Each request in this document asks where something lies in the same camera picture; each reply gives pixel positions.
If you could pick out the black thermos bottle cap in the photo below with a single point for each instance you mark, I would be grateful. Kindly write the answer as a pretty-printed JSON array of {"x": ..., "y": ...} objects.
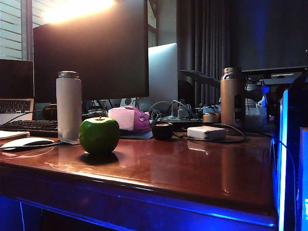
[{"x": 162, "y": 132}]

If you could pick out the pink baseball cap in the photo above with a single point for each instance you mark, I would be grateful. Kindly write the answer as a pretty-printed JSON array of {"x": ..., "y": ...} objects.
[{"x": 127, "y": 118}]

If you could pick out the bronze bottle cap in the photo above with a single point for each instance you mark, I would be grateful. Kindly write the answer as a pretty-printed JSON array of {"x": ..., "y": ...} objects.
[{"x": 211, "y": 118}]

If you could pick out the green apple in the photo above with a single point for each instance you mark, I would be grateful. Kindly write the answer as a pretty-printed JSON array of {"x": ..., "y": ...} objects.
[{"x": 98, "y": 137}]

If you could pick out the bronze thermos bottle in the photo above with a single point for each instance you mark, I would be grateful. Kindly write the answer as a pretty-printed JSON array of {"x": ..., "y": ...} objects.
[{"x": 228, "y": 101}]

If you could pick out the white thermos bottle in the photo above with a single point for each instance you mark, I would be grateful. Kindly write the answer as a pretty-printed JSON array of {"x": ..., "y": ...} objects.
[{"x": 68, "y": 108}]

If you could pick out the black power strip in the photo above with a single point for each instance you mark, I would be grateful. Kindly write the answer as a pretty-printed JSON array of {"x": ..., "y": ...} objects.
[{"x": 178, "y": 120}]

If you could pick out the grey flat pad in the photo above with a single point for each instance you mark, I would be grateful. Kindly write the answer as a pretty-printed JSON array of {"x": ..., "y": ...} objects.
[{"x": 137, "y": 136}]

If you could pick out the white plug charger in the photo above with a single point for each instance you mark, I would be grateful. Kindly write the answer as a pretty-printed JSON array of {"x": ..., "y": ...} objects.
[{"x": 181, "y": 111}]

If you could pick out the black pen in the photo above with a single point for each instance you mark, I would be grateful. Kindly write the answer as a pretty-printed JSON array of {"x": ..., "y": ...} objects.
[{"x": 178, "y": 135}]

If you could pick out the silver monitor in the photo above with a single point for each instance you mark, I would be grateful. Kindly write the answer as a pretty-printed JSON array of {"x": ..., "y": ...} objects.
[{"x": 163, "y": 77}]

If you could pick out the white power adapter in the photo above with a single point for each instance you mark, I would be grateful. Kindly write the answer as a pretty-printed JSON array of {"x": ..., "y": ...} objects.
[{"x": 204, "y": 132}]

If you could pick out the black slanted board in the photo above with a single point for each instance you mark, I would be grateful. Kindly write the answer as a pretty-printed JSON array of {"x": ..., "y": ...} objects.
[{"x": 204, "y": 77}]

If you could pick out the large black monitor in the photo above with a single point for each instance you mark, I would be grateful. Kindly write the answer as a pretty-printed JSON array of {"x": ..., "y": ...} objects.
[{"x": 96, "y": 60}]

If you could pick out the clear plastic container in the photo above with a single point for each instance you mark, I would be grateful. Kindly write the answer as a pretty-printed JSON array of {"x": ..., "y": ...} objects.
[{"x": 256, "y": 119}]

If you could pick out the black round speaker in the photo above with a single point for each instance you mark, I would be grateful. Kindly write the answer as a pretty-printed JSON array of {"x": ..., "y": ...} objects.
[{"x": 49, "y": 111}]

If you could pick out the black keyboard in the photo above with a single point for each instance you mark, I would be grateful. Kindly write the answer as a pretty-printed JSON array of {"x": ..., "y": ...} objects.
[{"x": 31, "y": 125}]

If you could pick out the black shelf board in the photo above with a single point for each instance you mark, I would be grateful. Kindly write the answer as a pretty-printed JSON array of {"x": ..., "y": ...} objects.
[{"x": 272, "y": 69}]

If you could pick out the white computer mouse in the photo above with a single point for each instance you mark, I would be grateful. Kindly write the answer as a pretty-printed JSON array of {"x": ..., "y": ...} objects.
[{"x": 21, "y": 142}]

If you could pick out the blue lit computer case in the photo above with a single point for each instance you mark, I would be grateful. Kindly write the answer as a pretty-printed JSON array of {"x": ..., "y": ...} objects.
[{"x": 291, "y": 144}]

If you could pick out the white paper notebook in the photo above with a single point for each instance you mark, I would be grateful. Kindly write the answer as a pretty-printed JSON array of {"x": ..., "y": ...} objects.
[{"x": 12, "y": 134}]

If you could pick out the silver laptop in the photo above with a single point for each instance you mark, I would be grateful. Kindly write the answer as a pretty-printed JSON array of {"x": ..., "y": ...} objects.
[{"x": 14, "y": 79}]

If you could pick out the white window blind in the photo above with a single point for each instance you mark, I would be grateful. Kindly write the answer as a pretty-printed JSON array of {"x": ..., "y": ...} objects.
[{"x": 10, "y": 29}]

